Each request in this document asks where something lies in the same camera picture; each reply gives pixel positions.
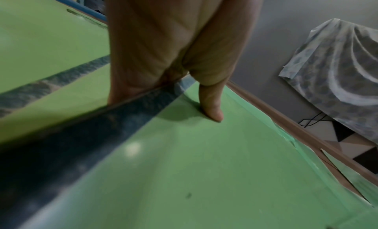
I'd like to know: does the pale patterned cloth cover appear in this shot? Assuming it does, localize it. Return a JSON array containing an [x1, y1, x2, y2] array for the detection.
[[279, 18, 378, 145]]

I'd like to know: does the dark grey patterned strip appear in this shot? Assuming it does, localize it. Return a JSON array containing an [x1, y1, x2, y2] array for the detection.
[[0, 55, 111, 118], [0, 74, 197, 229]]

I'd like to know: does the black cable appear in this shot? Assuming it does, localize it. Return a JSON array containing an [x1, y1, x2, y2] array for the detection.
[[298, 111, 329, 127]]

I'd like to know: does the blue table edge rail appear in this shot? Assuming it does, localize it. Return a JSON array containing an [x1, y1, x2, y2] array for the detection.
[[35, 0, 108, 24]]

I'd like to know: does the brown wooden table edge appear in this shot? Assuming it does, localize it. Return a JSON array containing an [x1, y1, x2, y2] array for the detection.
[[226, 80, 378, 205]]

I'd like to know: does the green table cover sheet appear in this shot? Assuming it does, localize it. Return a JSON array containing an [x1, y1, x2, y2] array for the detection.
[[0, 0, 378, 229]]

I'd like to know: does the person's left hand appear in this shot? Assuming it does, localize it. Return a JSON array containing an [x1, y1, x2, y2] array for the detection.
[[105, 0, 265, 123]]

